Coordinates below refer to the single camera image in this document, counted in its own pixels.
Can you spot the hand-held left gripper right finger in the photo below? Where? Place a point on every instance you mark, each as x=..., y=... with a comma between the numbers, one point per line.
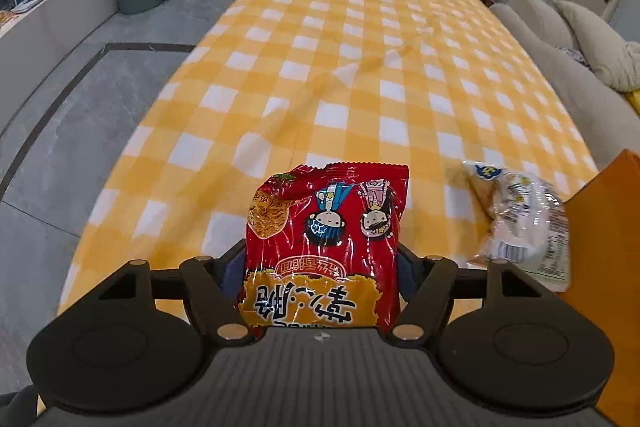
x=411, y=274

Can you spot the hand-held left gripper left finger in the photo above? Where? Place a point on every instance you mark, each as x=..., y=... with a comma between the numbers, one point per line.
x=234, y=267

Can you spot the red noodle snack packet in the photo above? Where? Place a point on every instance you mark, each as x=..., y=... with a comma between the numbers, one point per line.
x=320, y=247

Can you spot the clear pale snack packet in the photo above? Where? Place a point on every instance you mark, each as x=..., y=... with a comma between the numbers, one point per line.
x=525, y=222

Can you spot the orange cardboard box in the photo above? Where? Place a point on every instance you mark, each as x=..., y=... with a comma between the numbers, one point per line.
x=610, y=257

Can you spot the yellow checked tablecloth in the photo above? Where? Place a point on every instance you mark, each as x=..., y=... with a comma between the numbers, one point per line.
x=350, y=57

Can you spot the beige sofa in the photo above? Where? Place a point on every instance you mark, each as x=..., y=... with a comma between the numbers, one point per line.
x=550, y=57

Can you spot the small patterned item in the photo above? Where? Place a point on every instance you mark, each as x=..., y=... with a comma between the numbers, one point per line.
x=574, y=56

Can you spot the yellow cushion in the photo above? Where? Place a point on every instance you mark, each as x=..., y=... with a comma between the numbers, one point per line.
x=634, y=101

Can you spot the white low cabinet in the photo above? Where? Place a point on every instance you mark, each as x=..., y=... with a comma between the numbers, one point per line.
x=55, y=32

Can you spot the grey cushion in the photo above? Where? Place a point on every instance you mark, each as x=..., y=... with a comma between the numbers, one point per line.
x=595, y=42

